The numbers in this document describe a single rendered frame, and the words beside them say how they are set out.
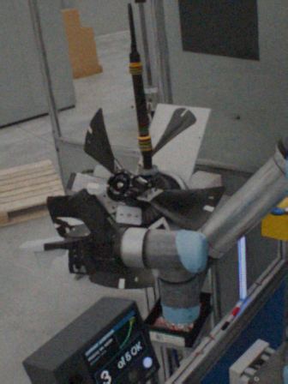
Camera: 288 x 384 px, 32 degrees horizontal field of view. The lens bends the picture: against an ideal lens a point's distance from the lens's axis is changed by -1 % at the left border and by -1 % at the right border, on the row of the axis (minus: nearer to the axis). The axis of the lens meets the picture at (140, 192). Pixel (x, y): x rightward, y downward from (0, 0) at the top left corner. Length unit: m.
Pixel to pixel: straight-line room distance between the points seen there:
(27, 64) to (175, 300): 6.51
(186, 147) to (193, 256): 1.16
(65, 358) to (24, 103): 6.49
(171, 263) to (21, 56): 6.50
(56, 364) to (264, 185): 0.53
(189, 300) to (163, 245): 0.13
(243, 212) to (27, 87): 6.52
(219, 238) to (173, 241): 0.14
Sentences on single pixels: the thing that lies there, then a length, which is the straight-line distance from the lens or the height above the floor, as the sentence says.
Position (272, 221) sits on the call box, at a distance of 1.85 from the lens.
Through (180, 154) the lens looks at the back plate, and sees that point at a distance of 2.05.
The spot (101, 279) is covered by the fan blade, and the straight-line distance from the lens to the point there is 1.78.
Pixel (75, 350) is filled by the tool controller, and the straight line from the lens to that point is 1.06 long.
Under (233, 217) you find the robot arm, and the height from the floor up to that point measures 1.46.
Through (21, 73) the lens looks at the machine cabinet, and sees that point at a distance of 7.33.
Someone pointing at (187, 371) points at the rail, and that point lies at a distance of 1.54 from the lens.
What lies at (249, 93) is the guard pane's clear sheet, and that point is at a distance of 2.29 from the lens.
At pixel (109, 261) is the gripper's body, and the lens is 1.01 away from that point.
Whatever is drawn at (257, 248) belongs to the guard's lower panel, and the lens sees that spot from 2.58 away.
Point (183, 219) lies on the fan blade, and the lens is 1.64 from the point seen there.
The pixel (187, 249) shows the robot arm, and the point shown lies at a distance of 0.93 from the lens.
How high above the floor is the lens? 1.94
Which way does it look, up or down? 25 degrees down
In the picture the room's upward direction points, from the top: 7 degrees counter-clockwise
